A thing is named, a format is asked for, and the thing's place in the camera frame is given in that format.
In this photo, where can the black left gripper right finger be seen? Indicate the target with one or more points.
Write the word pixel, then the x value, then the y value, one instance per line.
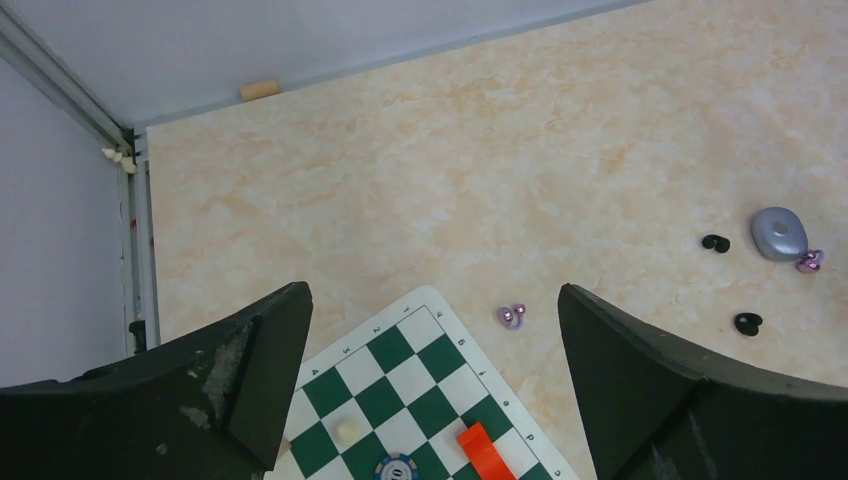
pixel 657 406

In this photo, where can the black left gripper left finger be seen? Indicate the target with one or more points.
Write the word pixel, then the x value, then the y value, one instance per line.
pixel 211 404

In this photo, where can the purple earbud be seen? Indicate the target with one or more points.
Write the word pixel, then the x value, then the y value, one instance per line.
pixel 512 317
pixel 810 262

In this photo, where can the black earbud lower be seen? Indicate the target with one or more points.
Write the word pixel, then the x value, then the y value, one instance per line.
pixel 748 323

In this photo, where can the black earbud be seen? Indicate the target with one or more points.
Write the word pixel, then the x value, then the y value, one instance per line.
pixel 748 323
pixel 716 243

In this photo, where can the cream chess pawn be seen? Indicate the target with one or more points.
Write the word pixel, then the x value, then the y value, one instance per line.
pixel 347 432

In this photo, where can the orange rectangular block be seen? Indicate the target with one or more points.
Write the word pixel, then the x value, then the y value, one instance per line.
pixel 483 455

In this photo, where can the black earbud upper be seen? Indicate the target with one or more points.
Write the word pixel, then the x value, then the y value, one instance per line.
pixel 716 243

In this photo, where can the blue poker chip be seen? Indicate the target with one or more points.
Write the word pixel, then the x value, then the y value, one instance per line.
pixel 397 466

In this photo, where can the green white chess mat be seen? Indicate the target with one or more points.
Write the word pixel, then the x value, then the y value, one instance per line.
pixel 415 379

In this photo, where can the aluminium frame post left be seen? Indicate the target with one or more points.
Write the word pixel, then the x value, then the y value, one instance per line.
pixel 31 57

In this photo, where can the white putty on frame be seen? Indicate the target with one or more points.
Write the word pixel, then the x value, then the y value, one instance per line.
pixel 126 162

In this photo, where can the wooden cork at wall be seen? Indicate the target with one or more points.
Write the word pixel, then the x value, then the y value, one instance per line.
pixel 259 90

